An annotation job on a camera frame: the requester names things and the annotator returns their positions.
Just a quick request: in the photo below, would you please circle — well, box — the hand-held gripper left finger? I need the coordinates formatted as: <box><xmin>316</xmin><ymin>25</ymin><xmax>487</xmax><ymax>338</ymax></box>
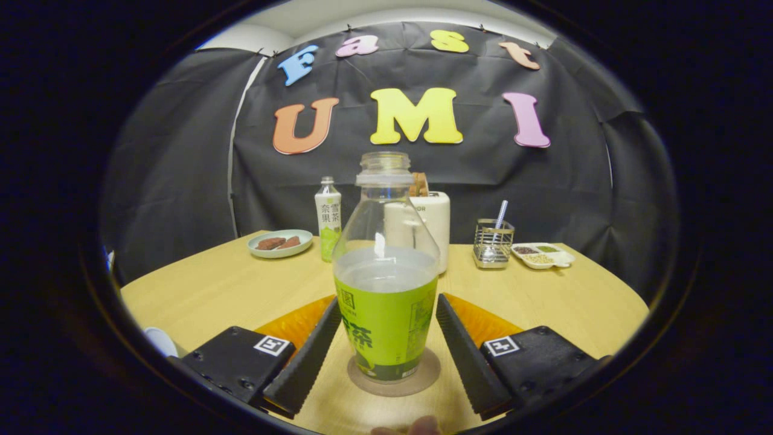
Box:
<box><xmin>169</xmin><ymin>294</ymin><xmax>343</xmax><ymax>419</ymax></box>

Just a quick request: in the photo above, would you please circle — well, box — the white divided snack tray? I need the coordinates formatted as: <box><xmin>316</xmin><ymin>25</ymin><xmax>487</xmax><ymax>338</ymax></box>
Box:
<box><xmin>511</xmin><ymin>242</ymin><xmax>576</xmax><ymax>270</ymax></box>

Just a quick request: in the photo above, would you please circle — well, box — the pale green plate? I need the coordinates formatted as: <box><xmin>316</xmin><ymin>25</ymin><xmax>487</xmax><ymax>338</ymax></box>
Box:
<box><xmin>248</xmin><ymin>229</ymin><xmax>314</xmax><ymax>259</ymax></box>

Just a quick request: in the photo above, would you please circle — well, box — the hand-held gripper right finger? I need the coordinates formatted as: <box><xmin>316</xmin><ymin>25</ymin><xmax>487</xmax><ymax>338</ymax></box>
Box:
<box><xmin>435</xmin><ymin>292</ymin><xmax>612</xmax><ymax>422</ymax></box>

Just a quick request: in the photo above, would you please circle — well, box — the green label juice bottle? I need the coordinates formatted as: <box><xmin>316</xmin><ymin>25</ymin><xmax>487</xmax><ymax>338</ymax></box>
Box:
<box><xmin>332</xmin><ymin>151</ymin><xmax>441</xmax><ymax>384</ymax></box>

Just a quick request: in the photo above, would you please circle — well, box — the wire mesh holder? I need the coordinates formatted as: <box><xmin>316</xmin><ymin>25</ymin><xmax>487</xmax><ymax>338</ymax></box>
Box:
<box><xmin>473</xmin><ymin>219</ymin><xmax>516</xmax><ymax>269</ymax></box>

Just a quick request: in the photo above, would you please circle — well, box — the black backdrop cloth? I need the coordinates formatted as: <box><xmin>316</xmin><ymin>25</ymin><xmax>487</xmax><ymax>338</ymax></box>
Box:
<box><xmin>101</xmin><ymin>21</ymin><xmax>680</xmax><ymax>303</ymax></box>

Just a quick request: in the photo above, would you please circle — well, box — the white toaster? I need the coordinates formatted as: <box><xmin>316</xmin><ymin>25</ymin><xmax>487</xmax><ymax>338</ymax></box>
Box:
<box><xmin>384</xmin><ymin>191</ymin><xmax>451</xmax><ymax>274</ymax></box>

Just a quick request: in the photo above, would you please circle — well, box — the wooden table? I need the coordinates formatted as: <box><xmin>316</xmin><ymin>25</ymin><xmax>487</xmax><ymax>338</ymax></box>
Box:
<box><xmin>120</xmin><ymin>230</ymin><xmax>650</xmax><ymax>434</ymax></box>

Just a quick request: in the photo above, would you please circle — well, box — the capped green label bottle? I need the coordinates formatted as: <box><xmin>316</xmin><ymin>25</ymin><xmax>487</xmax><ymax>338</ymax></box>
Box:
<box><xmin>315</xmin><ymin>176</ymin><xmax>342</xmax><ymax>263</ymax></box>

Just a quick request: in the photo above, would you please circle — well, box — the white cup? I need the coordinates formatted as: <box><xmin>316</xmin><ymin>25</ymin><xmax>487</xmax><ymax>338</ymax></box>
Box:
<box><xmin>144</xmin><ymin>327</ymin><xmax>179</xmax><ymax>358</ymax></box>

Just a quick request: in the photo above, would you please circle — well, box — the round brown coaster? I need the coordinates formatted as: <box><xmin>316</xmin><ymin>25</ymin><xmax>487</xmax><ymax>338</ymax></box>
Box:
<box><xmin>347</xmin><ymin>347</ymin><xmax>441</xmax><ymax>398</ymax></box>

